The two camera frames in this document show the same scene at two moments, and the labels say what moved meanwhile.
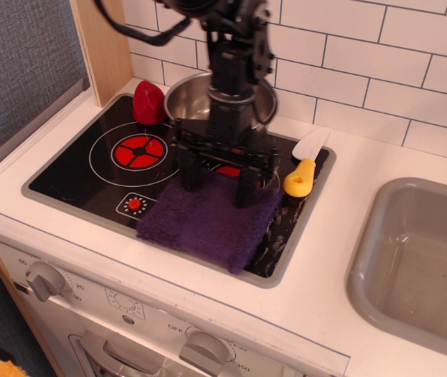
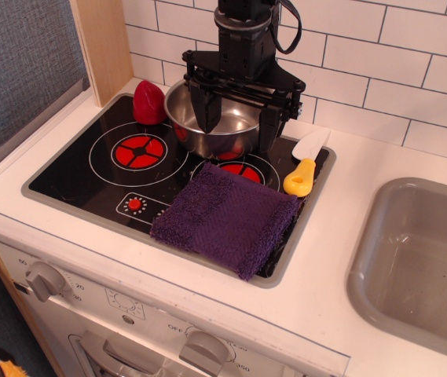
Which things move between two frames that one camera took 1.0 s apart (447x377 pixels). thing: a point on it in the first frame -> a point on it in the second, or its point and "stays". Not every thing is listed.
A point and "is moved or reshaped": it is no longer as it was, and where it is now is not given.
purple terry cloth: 205,223 is moved or reshaped
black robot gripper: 227,133 -> 244,68
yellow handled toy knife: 300,181 stays
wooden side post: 104,46 stays
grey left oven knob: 45,280 stays
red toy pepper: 149,104 stays
